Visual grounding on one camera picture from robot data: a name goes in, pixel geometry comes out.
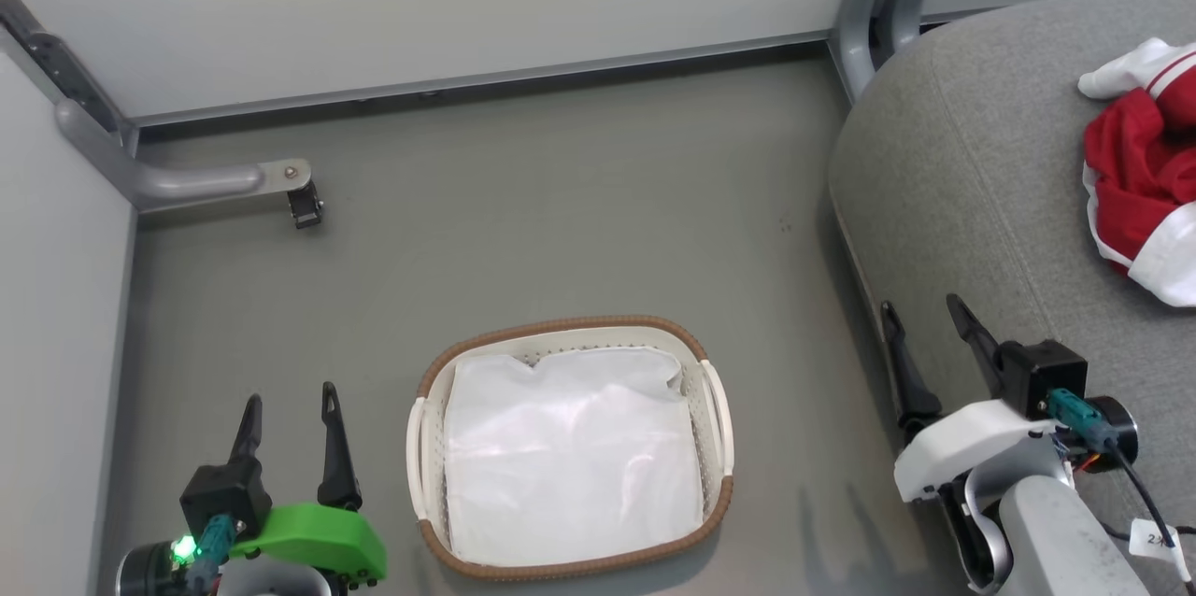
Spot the grey double partition foot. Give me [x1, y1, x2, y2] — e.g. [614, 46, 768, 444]
[830, 0, 949, 102]

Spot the black caster wheel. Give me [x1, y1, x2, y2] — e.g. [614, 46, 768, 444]
[287, 183, 324, 230]

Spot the teal left camera connector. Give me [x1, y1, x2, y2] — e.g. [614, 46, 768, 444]
[187, 514, 239, 592]

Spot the red and white garment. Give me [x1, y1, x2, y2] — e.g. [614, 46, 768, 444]
[1077, 37, 1196, 307]

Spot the white basket liner cloth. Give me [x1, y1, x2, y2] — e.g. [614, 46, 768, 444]
[442, 346, 704, 569]

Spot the white basket with brown rim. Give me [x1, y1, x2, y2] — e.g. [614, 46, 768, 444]
[406, 315, 735, 581]

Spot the grey partition post with hinge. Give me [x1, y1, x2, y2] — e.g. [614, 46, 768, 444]
[0, 0, 141, 153]

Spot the teal camera connector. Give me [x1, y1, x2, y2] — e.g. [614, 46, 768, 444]
[187, 514, 239, 592]
[1046, 388, 1120, 452]

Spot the thin black cable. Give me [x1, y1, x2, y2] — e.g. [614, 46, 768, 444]
[1107, 447, 1196, 596]

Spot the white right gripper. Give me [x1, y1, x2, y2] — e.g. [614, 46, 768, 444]
[880, 293, 1061, 504]

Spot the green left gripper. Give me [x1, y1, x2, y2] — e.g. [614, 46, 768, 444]
[229, 381, 389, 589]

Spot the grey fabric sofa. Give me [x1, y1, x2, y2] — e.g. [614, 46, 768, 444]
[828, 0, 1196, 596]

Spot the teal right camera connector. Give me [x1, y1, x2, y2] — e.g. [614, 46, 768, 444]
[1046, 388, 1120, 452]

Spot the grey partition foot with caster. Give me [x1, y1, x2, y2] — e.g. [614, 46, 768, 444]
[54, 99, 312, 212]

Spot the white paper tag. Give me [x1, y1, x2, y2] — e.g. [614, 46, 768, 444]
[1128, 517, 1192, 583]

